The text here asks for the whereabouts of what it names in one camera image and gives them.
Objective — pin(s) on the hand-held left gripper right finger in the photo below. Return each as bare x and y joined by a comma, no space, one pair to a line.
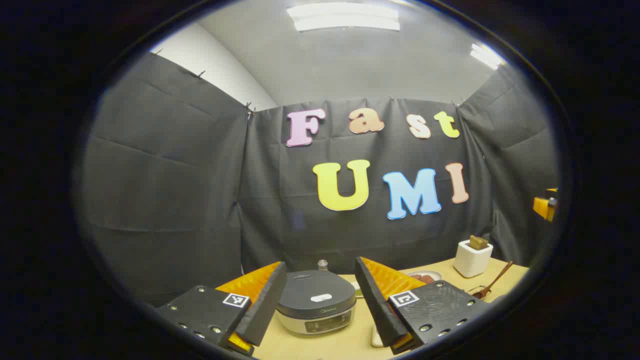
375,300

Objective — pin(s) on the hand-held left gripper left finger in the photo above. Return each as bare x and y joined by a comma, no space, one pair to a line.
270,295

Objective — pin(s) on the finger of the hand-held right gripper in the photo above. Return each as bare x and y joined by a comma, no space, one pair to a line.
545,206

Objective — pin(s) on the white rice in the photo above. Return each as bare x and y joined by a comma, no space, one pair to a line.
376,337

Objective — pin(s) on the black silver rice cooker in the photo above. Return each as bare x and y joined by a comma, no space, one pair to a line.
315,300

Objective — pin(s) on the dark wooden spoon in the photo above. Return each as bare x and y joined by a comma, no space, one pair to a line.
495,280

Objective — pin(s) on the round white plate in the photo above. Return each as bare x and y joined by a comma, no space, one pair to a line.
414,274

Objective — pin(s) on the red meat piece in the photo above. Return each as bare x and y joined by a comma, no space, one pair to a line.
426,278

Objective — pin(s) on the small clear bottle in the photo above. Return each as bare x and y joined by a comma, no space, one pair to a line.
323,265

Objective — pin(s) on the brown bread slice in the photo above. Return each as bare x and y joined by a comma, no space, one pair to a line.
478,243

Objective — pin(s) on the white toaster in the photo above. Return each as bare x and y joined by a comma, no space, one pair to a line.
472,260

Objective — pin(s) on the black backdrop cloth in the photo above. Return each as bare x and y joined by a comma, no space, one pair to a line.
190,190

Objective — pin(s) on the small ceiling light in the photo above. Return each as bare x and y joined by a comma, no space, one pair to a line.
486,56

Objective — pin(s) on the large ceiling light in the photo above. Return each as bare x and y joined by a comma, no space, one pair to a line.
345,17

